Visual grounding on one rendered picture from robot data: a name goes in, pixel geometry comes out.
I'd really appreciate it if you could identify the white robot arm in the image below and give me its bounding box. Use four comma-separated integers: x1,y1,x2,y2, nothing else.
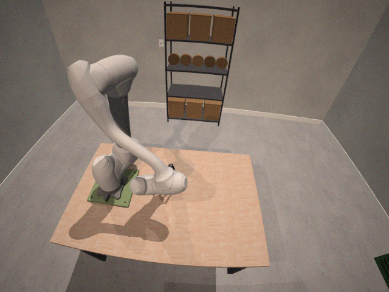
67,55,188,202

